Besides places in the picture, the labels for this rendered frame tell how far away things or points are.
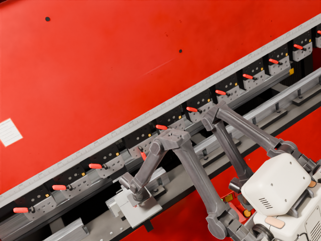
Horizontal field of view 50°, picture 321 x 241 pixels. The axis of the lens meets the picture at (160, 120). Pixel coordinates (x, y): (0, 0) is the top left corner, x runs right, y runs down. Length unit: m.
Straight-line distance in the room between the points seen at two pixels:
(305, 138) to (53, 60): 1.75
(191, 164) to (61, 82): 0.69
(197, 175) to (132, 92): 0.63
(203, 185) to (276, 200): 0.26
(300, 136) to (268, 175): 1.23
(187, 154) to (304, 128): 1.38
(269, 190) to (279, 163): 0.12
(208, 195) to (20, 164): 0.88
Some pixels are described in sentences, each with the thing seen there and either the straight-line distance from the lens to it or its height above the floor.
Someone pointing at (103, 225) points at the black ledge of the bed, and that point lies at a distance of 2.07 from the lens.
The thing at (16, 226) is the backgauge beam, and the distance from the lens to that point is 2.25.
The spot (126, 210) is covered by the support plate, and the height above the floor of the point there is 1.00.
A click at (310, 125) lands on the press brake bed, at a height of 0.74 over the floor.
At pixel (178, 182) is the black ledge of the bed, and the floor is 0.87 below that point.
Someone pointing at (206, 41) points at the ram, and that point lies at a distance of 1.85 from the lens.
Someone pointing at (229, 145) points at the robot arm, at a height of 1.22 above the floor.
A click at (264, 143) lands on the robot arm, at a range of 1.58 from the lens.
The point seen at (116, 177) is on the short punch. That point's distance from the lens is 1.93.
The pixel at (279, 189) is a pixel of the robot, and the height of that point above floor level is 1.35.
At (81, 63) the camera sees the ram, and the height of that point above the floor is 1.79.
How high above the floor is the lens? 2.32
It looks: 33 degrees down
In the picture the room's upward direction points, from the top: 20 degrees counter-clockwise
